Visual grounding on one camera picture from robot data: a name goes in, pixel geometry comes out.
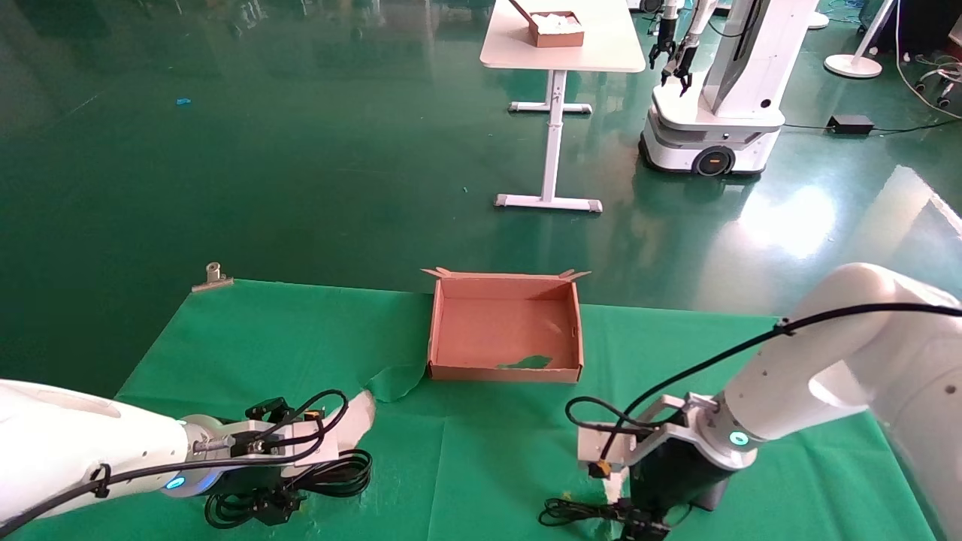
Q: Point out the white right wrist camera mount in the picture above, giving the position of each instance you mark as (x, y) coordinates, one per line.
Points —
(594, 447)

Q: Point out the idle robot arm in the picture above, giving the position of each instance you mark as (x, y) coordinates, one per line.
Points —
(663, 45)
(684, 64)

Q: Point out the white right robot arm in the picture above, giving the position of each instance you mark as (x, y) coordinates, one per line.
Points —
(864, 353)

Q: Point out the green table cloth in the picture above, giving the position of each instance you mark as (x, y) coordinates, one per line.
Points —
(488, 451)

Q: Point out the white pedestal table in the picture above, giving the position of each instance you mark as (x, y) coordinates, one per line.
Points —
(594, 45)

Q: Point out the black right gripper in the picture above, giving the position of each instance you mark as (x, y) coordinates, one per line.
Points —
(676, 473)

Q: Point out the white packing material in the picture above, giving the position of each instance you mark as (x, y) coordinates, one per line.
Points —
(556, 21)

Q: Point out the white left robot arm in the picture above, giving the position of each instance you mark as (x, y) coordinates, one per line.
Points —
(75, 436)

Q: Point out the silver metal binder clip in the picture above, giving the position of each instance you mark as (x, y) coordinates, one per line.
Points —
(213, 282)

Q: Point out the open brown cardboard box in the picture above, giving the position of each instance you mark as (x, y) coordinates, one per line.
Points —
(503, 330)

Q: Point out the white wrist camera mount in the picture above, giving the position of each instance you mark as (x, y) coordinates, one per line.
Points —
(301, 447)
(594, 447)

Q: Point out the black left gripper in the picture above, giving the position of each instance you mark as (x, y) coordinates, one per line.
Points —
(252, 481)

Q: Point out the small cardboard box with flap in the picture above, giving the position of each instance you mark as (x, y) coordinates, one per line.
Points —
(560, 39)

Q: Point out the idle white wheeled robot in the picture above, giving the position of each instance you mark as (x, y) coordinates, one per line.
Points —
(744, 128)

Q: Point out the white round stand base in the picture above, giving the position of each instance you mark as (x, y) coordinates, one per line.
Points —
(818, 21)

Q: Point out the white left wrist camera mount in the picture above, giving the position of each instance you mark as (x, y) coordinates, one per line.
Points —
(301, 447)

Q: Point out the black power adapter brick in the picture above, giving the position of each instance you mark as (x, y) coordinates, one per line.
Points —
(849, 124)

